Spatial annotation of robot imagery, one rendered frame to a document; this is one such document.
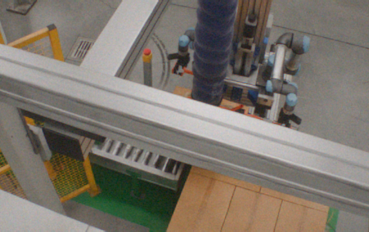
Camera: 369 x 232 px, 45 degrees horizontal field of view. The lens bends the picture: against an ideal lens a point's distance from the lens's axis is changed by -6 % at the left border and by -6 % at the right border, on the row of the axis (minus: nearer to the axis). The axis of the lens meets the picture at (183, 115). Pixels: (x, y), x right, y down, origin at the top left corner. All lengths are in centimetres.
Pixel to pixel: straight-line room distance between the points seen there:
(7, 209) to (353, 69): 517
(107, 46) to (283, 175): 59
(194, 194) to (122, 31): 263
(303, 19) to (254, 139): 526
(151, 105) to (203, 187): 292
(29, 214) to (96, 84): 31
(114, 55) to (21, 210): 55
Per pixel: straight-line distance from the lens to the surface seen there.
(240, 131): 90
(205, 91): 314
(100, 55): 123
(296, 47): 338
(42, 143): 278
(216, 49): 282
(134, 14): 133
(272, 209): 381
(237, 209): 376
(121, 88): 95
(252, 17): 358
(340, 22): 625
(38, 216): 82
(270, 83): 319
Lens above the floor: 395
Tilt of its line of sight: 55 degrees down
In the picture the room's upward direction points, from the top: 3 degrees clockwise
